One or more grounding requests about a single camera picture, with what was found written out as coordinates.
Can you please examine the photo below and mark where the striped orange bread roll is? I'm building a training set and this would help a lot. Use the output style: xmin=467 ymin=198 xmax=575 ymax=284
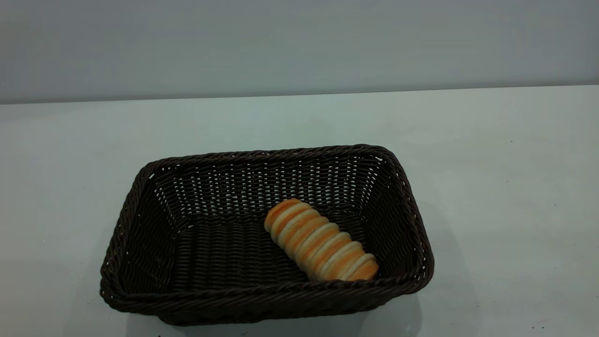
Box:
xmin=264 ymin=198 xmax=380 ymax=282

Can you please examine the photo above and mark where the dark brown woven basket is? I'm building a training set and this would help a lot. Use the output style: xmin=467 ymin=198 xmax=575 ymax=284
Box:
xmin=99 ymin=144 xmax=435 ymax=327

